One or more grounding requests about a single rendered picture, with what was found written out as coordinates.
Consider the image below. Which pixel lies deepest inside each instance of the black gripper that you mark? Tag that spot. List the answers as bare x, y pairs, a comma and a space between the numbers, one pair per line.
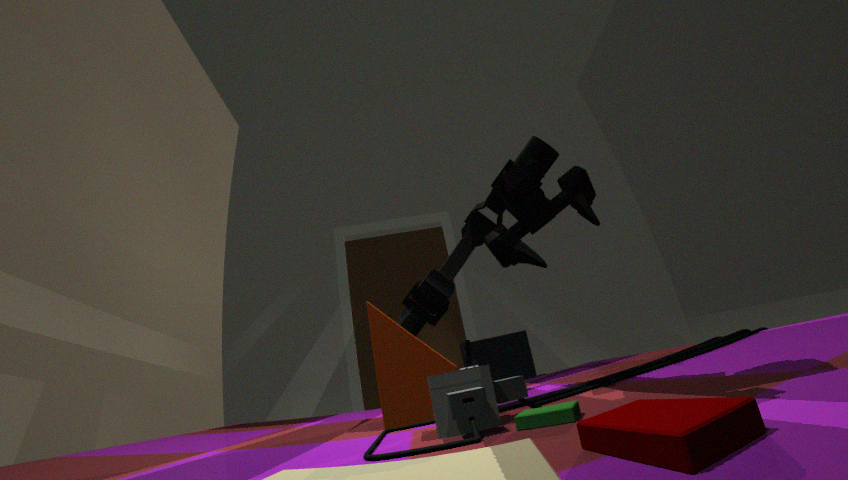
535, 212

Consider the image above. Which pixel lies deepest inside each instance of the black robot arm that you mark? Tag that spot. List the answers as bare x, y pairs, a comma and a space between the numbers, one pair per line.
521, 180

